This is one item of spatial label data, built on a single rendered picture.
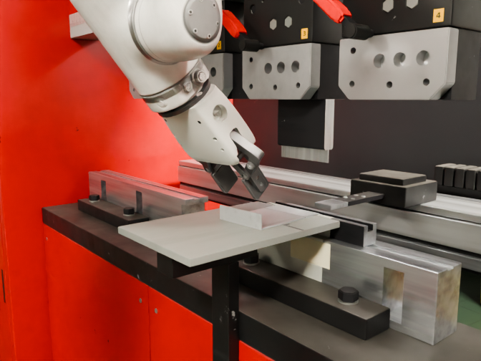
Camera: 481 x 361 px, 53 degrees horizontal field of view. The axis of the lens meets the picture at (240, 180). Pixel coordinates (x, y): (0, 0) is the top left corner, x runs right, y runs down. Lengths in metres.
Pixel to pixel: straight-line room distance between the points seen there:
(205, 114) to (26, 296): 1.06
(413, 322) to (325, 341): 0.12
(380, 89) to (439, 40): 0.09
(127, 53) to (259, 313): 0.40
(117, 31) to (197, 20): 0.10
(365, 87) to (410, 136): 0.61
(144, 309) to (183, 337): 0.14
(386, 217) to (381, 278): 0.31
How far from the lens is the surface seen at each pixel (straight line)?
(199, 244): 0.60
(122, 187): 1.25
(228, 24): 0.79
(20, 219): 1.46
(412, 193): 0.91
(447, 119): 1.20
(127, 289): 1.03
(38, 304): 1.54
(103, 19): 0.53
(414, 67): 0.61
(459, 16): 0.61
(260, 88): 0.78
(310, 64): 0.71
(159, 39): 0.48
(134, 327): 1.04
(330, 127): 0.74
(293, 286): 0.73
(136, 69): 0.55
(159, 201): 1.09
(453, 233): 0.92
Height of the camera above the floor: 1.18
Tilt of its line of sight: 10 degrees down
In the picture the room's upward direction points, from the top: straight up
